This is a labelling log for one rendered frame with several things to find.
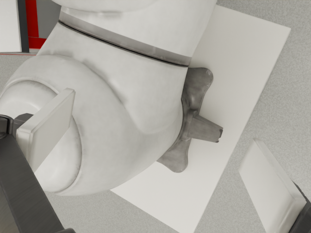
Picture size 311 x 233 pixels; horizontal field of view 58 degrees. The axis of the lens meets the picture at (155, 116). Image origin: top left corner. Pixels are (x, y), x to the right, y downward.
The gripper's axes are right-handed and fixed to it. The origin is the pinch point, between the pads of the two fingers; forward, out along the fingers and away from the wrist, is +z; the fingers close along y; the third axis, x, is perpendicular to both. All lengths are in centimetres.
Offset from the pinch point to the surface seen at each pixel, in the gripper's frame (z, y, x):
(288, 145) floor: 91, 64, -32
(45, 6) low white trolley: 65, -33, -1
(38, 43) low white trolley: 59, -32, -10
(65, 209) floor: 126, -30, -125
